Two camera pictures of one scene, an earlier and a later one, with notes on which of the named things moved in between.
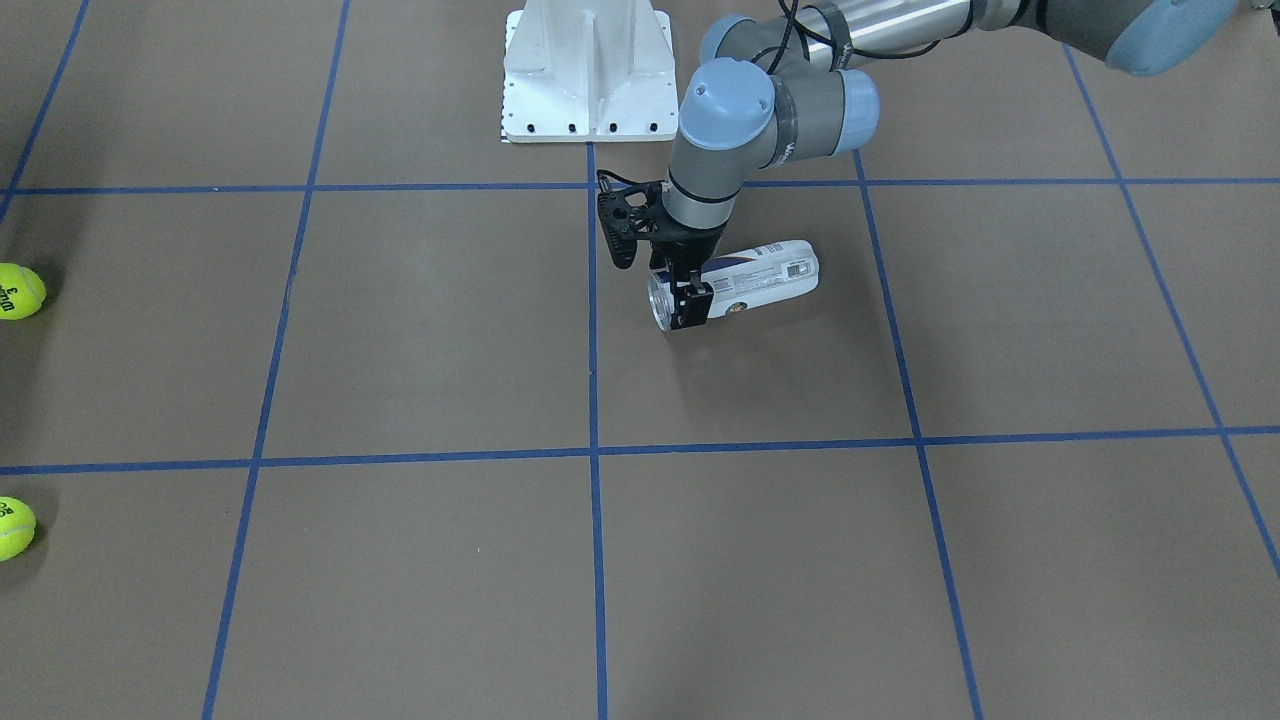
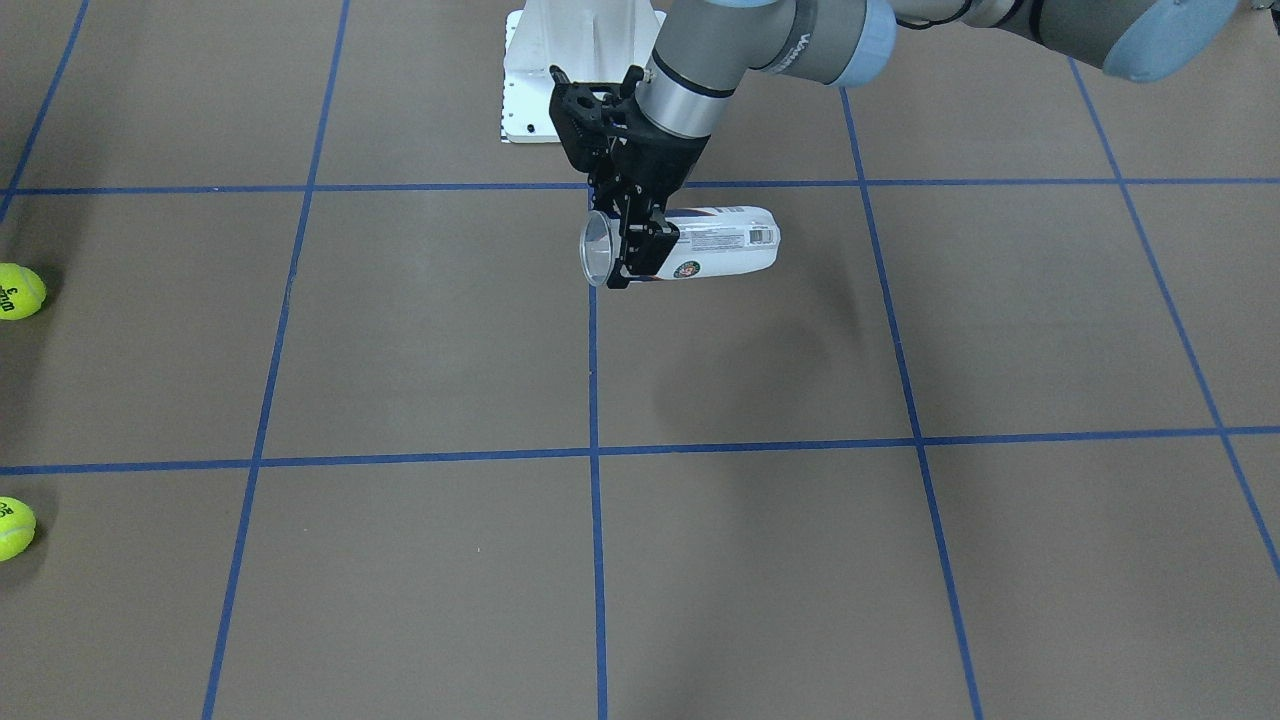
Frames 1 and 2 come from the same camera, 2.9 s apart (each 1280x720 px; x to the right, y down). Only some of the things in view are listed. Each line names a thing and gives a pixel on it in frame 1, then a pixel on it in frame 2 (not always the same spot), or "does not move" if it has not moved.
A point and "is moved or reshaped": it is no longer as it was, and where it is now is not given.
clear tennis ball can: x=744 y=281 is moved or reshaped
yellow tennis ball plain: x=17 y=528 does not move
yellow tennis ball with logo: x=22 y=292 does not move
